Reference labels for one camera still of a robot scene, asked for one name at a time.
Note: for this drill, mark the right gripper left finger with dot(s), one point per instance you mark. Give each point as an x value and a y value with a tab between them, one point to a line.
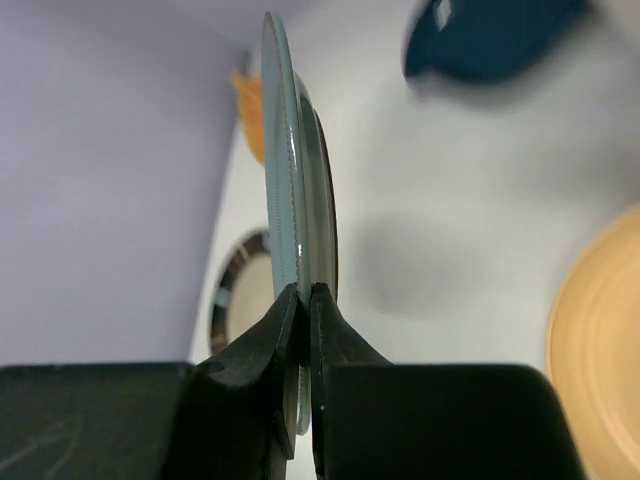
232	416

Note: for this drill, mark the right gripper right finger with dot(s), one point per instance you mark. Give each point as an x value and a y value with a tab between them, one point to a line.
373	419

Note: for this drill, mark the beige plate with dark rim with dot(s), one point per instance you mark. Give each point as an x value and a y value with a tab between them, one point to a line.
243	290

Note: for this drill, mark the yellow round plate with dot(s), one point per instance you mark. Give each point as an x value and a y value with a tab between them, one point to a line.
592	350

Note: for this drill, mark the teal round plate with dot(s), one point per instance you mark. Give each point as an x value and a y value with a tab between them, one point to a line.
300	200

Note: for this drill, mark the orange fish-shaped dish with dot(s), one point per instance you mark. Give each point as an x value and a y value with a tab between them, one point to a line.
248	92

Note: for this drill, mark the dark blue ceramic dish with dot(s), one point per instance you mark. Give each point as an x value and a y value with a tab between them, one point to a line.
481	42

